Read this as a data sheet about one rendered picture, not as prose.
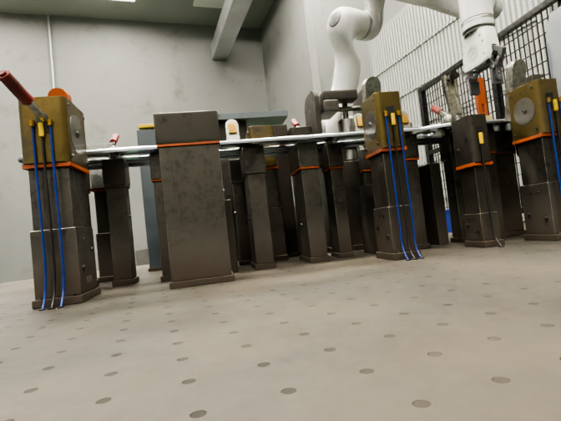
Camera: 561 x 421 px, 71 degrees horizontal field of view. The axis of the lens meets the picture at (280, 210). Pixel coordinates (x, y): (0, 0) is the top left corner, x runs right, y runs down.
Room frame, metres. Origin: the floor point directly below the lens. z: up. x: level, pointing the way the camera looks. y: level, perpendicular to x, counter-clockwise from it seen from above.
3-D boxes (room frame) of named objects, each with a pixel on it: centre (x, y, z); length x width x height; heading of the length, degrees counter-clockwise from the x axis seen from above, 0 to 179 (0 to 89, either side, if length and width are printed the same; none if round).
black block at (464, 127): (0.87, -0.45, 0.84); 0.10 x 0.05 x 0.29; 10
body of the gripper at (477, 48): (1.08, -0.61, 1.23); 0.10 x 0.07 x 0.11; 10
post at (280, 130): (1.20, -0.02, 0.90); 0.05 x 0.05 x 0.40; 10
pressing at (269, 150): (0.99, -0.13, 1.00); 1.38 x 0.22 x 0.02; 100
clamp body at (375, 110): (0.83, -0.24, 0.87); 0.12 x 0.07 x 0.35; 10
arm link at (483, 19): (1.09, -0.61, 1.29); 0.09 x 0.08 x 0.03; 10
